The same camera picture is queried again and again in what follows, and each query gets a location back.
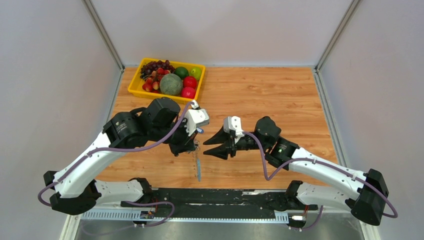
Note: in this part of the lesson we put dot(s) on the pink red apple lower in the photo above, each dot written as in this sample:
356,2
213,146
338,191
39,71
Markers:
188,93

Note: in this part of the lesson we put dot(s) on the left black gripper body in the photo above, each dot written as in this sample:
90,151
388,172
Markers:
179,138

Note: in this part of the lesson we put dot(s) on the red apple upper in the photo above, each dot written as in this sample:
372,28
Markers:
190,82

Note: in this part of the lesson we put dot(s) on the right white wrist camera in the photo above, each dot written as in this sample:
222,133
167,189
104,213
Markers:
232,125

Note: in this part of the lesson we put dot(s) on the corner aluminium post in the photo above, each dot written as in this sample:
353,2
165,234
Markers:
354,4
92,12

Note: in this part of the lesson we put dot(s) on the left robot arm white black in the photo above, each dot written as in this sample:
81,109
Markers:
76,187

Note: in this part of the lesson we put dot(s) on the dark purple grape bunch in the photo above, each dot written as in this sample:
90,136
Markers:
156,68

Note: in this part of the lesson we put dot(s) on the dark green lime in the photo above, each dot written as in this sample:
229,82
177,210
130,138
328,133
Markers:
181,72

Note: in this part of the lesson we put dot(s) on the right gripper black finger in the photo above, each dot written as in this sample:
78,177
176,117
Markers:
219,138
221,152

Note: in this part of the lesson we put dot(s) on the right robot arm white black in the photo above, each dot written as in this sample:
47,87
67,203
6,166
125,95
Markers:
363,194

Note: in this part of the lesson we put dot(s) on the small red peaches cluster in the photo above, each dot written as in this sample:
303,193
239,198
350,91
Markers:
152,79

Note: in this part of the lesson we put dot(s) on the right corner aluminium post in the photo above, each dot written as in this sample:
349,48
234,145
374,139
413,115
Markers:
354,4

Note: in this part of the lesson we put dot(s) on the green netted melon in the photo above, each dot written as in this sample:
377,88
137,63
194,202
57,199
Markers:
171,84

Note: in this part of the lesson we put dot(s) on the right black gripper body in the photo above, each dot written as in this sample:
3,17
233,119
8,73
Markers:
246,143

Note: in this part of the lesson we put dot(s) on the yellow plastic fruit tray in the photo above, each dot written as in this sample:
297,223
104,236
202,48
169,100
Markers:
135,86

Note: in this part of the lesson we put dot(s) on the left corner aluminium post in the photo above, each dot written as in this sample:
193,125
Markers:
92,12

